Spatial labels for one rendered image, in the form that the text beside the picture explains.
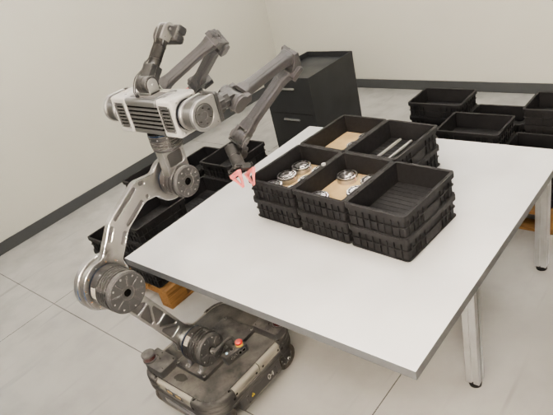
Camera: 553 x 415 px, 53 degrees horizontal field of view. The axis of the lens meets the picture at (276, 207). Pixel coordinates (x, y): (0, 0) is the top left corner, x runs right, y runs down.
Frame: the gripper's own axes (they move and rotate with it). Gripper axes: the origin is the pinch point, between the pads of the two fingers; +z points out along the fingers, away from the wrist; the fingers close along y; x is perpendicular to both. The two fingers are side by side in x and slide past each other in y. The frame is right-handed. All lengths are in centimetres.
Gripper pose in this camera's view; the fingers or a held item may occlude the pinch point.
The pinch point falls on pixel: (248, 184)
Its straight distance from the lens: 242.0
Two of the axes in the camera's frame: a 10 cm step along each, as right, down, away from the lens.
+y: 7.1, -1.8, 6.8
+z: 4.2, 8.8, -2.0
